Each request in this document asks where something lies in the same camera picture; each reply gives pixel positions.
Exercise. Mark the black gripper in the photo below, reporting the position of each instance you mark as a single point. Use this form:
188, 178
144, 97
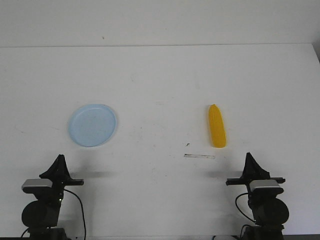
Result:
258, 173
59, 184

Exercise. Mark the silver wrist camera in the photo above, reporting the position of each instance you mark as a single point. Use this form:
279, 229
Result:
269, 186
31, 186

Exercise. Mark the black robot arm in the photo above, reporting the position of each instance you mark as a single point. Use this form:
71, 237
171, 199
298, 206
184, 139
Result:
269, 213
41, 216

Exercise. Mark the yellow corn cob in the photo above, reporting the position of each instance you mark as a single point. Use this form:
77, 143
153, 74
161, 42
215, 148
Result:
216, 127

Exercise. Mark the clear tape strip horizontal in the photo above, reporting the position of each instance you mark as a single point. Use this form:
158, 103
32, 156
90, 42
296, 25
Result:
199, 156

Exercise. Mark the light blue round plate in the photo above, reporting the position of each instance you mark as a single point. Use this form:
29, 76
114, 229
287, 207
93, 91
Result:
92, 125

